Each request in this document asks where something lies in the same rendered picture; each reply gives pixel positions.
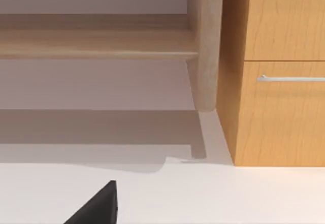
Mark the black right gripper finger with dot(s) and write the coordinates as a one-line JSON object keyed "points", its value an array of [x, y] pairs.
{"points": [[101, 206]]}

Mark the orange wooden cupboard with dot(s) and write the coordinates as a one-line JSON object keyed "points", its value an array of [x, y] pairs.
{"points": [[228, 81]]}

